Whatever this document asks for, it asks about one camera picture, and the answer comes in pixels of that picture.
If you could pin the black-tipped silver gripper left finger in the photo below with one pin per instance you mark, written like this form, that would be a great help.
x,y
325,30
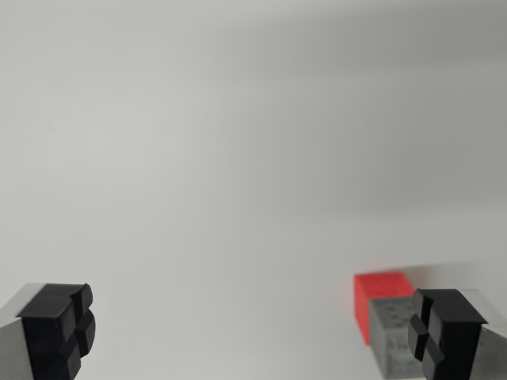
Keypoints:
x,y
43,328

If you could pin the black-tipped silver gripper right finger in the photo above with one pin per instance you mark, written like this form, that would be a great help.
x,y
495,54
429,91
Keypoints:
x,y
455,336

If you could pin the grey embossed cube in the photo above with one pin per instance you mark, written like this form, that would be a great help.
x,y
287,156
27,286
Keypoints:
x,y
390,336

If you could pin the red embossed cube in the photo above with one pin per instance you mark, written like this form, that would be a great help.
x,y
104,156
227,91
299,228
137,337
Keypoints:
x,y
370,295

